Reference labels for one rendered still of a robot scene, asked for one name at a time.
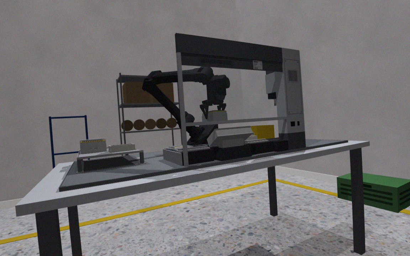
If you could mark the yellow waste bin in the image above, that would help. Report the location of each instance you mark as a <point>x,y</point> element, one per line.
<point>263,131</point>

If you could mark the grey multi-trough reservoir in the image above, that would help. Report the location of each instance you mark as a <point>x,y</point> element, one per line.
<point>252,137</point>

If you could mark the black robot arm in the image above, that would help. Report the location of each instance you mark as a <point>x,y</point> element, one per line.
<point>150,85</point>

